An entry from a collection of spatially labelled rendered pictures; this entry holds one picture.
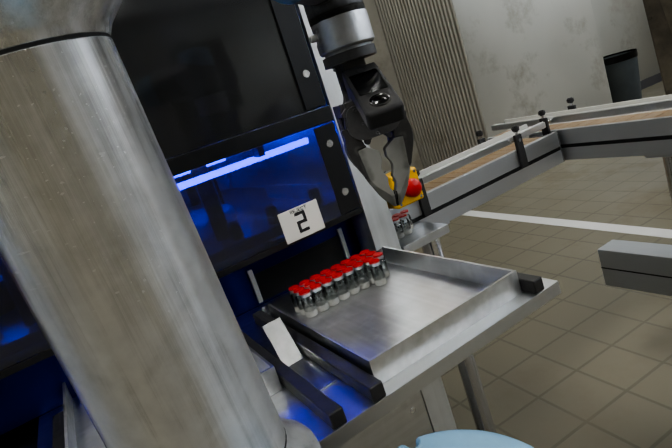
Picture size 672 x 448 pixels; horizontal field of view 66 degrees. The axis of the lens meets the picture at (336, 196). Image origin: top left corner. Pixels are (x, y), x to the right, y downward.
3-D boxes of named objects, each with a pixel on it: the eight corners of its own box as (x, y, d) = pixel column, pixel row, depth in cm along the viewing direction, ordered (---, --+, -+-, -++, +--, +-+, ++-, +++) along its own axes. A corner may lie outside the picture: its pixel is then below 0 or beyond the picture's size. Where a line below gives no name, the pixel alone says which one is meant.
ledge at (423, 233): (370, 248, 123) (368, 241, 122) (412, 227, 128) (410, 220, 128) (405, 255, 110) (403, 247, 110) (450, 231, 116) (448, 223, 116)
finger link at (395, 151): (409, 193, 75) (390, 132, 74) (421, 199, 69) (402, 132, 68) (389, 200, 75) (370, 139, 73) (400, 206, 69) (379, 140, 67)
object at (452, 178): (382, 259, 119) (361, 194, 116) (348, 251, 132) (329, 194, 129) (569, 161, 149) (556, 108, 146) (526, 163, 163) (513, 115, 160)
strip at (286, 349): (274, 361, 78) (261, 326, 77) (291, 351, 79) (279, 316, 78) (317, 393, 65) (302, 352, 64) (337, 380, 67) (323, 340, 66)
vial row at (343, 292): (304, 316, 90) (296, 292, 89) (385, 273, 98) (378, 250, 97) (310, 319, 88) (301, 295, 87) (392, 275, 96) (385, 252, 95)
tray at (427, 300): (273, 322, 92) (267, 304, 92) (388, 262, 104) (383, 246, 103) (377, 387, 63) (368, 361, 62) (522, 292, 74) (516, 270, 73)
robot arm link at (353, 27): (371, 3, 64) (309, 23, 63) (382, 40, 65) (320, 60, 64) (360, 16, 71) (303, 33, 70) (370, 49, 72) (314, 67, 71)
